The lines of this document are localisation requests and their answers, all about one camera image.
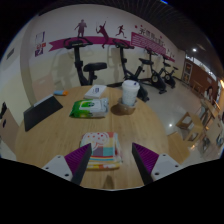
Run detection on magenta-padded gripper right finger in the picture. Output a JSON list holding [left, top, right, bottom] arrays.
[[131, 142, 184, 186]]

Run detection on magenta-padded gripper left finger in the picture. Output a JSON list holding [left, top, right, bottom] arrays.
[[42, 143, 93, 186]]

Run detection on colourful checkered towel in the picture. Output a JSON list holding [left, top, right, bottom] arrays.
[[79, 131, 123, 171]]

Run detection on light wooden chair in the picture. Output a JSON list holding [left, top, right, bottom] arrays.
[[33, 78, 58, 101], [0, 108, 20, 149], [167, 111, 205, 164]]

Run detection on green wet wipes pack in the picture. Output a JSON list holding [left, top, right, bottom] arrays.
[[69, 97, 110, 119]]

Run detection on dark grey tablet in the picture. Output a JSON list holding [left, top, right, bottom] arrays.
[[23, 93, 64, 133]]

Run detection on orange and blue marker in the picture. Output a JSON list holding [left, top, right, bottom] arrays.
[[53, 90, 69, 97]]

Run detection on white paper cup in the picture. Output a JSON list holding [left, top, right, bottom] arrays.
[[121, 79, 141, 108]]

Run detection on white tissue pack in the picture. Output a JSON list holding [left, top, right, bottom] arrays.
[[83, 84, 108, 100]]

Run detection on light wooden table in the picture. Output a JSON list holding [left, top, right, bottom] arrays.
[[199, 99, 222, 129]]

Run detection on black exercise bike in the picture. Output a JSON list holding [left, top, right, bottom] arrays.
[[63, 36, 108, 87], [112, 38, 150, 103], [161, 54, 180, 89], [138, 46, 168, 95]]

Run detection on person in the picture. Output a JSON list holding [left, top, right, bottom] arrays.
[[205, 85, 216, 102]]

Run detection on wall poster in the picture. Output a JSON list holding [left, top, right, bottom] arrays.
[[34, 31, 47, 58]]

